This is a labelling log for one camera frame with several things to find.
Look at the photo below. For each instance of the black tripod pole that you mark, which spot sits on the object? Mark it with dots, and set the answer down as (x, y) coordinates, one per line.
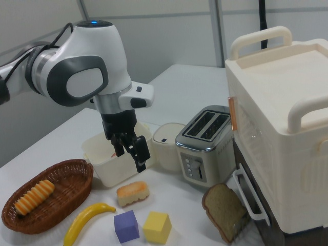
(263, 23)

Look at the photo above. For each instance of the brown drawer unit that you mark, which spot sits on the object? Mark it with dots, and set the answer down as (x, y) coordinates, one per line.
(266, 205)

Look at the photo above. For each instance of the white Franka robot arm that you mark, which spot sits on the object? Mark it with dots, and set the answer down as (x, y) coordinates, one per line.
(89, 51)

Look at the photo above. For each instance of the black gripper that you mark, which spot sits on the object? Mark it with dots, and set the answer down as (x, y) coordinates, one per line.
(119, 123)

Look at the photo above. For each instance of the striped orange bread roll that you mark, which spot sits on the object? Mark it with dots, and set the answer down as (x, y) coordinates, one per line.
(34, 197)

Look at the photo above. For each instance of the brown bread slice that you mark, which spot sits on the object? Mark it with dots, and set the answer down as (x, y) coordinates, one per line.
(223, 210)

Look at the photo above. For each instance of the grey partition post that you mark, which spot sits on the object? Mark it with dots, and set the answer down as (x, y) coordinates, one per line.
(217, 33)

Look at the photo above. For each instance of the yellow banana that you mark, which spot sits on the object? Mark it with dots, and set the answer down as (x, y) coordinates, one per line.
(82, 220)

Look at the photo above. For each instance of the silver cream toaster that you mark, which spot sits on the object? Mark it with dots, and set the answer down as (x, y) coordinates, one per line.
(205, 151)

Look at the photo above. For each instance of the brown wicker basket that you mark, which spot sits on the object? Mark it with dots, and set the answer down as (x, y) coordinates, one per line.
(69, 184)

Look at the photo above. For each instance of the white plastic open box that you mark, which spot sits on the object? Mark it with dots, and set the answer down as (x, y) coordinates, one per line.
(115, 171)

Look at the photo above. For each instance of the yellow foam cube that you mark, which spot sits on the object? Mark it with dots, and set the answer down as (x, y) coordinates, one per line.
(156, 226)

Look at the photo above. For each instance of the small toasted bread loaf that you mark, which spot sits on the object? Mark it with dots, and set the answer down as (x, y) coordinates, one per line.
(133, 192)

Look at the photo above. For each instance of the cream plastic cabinet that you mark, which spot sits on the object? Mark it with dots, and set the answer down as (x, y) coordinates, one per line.
(282, 115)

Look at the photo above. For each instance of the purple foam cube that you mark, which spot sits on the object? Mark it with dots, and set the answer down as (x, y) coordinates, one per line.
(126, 226)

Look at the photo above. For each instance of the small cream lidded bin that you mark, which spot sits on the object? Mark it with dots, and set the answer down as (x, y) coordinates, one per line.
(165, 148)

